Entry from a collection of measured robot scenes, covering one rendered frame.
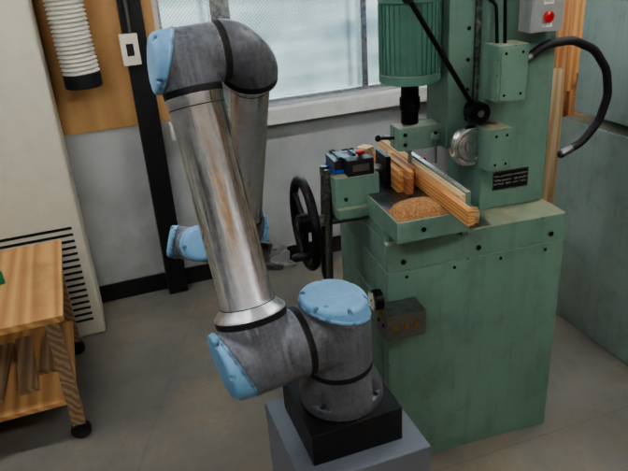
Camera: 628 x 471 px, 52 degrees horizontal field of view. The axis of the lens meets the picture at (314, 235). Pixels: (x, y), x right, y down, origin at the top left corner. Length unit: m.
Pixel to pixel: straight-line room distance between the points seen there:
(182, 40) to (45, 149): 1.63
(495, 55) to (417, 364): 0.93
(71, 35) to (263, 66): 1.62
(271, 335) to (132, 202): 2.02
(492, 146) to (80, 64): 1.72
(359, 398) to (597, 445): 1.18
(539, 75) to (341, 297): 0.97
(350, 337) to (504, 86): 0.85
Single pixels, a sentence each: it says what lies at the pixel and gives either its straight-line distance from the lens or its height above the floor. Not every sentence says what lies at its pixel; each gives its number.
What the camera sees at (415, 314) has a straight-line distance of 1.85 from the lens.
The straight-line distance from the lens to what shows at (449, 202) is 1.75.
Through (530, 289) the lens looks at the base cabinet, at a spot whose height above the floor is 0.56.
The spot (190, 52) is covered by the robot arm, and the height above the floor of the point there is 1.41.
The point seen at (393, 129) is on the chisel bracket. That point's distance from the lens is 1.94.
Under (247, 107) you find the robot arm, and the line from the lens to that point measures 1.39.
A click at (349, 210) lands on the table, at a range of 1.87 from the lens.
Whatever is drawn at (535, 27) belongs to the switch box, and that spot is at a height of 1.33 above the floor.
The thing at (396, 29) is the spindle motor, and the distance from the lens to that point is 1.83.
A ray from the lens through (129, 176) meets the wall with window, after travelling 3.17.
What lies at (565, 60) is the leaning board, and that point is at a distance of 3.71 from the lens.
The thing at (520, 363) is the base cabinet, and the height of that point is 0.28.
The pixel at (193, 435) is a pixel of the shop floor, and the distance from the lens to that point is 2.45.
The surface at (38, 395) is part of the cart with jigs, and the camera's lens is 2.55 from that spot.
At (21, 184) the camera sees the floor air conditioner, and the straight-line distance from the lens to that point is 2.87.
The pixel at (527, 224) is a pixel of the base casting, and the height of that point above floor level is 0.78.
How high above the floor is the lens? 1.59
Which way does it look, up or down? 25 degrees down
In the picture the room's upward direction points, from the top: 4 degrees counter-clockwise
